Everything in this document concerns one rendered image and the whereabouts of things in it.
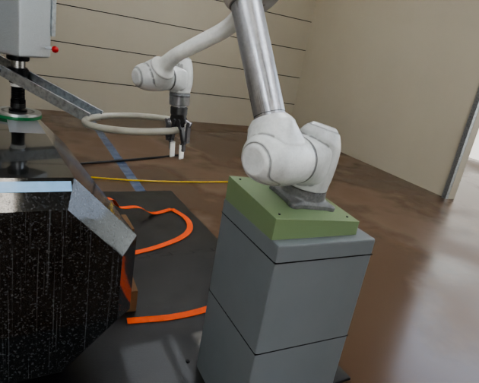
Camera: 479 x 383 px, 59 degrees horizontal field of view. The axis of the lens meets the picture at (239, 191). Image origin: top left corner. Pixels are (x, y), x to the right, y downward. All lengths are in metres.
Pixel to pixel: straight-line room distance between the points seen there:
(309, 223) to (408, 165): 4.98
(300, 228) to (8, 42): 1.58
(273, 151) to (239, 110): 6.67
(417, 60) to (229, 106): 3.20
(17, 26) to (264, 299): 1.61
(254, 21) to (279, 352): 1.08
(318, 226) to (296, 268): 0.15
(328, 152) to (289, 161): 0.20
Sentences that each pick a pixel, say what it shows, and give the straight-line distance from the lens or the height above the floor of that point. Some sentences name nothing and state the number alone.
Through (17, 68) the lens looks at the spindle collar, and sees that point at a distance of 2.36.
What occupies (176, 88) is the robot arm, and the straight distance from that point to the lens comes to 1.85.
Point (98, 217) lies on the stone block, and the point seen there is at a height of 0.69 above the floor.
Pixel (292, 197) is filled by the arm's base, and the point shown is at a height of 0.89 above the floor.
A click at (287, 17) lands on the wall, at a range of 8.12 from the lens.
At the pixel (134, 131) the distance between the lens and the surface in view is 1.83.
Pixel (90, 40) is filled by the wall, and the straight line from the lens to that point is 6.95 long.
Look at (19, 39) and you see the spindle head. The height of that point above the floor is 1.20.
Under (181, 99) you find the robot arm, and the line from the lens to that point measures 1.87.
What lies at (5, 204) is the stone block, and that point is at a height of 0.76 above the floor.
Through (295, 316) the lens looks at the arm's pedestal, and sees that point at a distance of 1.48.
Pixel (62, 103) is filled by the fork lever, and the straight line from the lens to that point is 2.19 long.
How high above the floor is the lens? 1.33
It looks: 18 degrees down
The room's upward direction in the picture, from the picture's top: 10 degrees clockwise
